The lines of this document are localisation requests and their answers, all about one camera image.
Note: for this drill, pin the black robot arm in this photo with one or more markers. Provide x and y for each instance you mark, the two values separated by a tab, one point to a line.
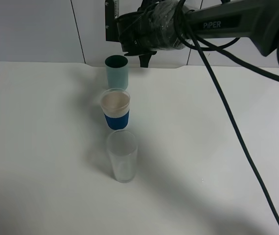
169	24

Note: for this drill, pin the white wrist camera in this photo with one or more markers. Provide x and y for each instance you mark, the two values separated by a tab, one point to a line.
111	14

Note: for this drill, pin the tall clear glass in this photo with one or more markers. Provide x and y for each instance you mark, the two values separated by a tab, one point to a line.
122	148

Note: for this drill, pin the teal plastic cup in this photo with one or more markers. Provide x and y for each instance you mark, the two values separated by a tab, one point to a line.
117	71

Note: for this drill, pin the white cup with blue sleeve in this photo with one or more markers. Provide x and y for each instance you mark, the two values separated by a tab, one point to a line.
115	104

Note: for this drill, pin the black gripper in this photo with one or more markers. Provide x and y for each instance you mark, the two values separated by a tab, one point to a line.
128	27

